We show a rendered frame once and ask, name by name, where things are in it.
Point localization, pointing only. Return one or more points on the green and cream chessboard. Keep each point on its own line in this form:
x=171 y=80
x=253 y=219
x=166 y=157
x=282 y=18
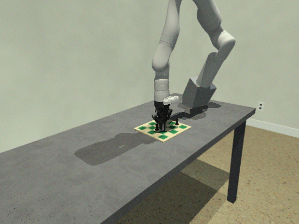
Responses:
x=171 y=130

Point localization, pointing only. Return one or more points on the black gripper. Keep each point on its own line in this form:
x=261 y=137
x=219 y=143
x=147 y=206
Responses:
x=162 y=114

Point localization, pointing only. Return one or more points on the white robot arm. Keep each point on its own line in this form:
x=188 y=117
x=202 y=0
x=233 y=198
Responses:
x=209 y=18

